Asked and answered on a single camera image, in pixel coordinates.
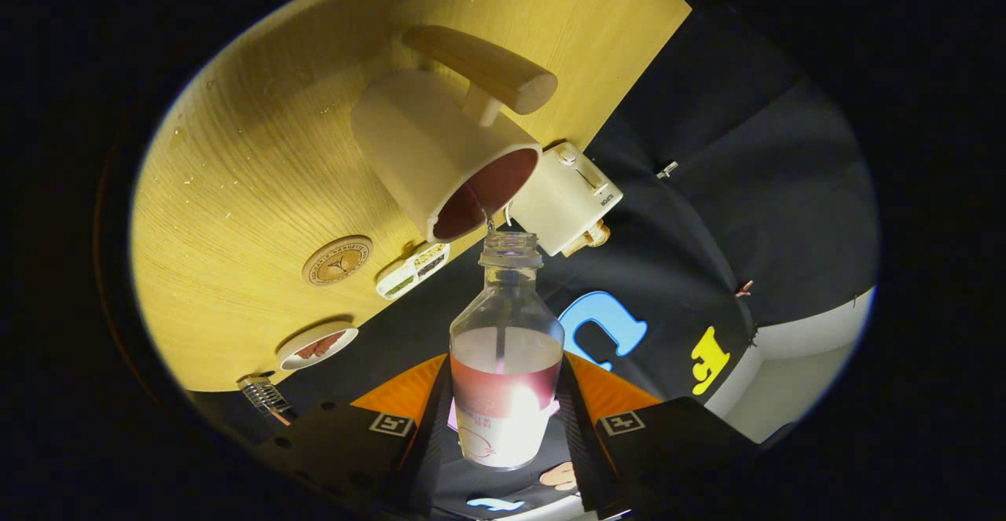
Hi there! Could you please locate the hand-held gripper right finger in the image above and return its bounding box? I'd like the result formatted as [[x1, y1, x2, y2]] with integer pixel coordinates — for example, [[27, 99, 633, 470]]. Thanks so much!
[[554, 350, 795, 518]]

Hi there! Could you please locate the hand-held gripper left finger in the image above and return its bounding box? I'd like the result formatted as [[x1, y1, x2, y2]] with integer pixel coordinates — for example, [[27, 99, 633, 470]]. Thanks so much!
[[236, 352, 454, 518]]

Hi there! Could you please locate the clear juice bottle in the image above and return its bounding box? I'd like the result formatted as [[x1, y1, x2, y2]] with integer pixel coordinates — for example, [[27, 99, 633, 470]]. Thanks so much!
[[449, 230, 566, 471]]

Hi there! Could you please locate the round cork coaster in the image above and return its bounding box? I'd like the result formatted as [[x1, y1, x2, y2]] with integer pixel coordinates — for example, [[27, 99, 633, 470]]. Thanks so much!
[[302, 235, 373, 287]]

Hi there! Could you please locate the white cup with wooden handle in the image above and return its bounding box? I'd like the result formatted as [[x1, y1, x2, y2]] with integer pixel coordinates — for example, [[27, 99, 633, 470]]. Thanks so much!
[[350, 24, 559, 244]]

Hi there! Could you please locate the white round plate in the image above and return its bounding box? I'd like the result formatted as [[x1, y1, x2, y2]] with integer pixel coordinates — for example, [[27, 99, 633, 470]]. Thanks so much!
[[276, 321, 360, 372]]

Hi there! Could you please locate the white divided snack dish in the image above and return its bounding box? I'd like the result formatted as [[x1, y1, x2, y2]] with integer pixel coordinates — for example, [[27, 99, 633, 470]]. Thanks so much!
[[376, 242, 451, 301]]

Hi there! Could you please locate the white toaster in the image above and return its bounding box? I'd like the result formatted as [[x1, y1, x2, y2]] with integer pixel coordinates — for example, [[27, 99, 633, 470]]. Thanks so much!
[[507, 141, 624, 258]]

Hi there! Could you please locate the wooden table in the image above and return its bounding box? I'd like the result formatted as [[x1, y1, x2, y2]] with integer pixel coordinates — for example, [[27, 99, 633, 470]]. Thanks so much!
[[130, 0, 692, 393]]

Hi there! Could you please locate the metal wire utensil holder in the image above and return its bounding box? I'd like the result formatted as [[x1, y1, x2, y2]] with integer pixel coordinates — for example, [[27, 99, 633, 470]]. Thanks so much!
[[237, 374, 296, 426]]

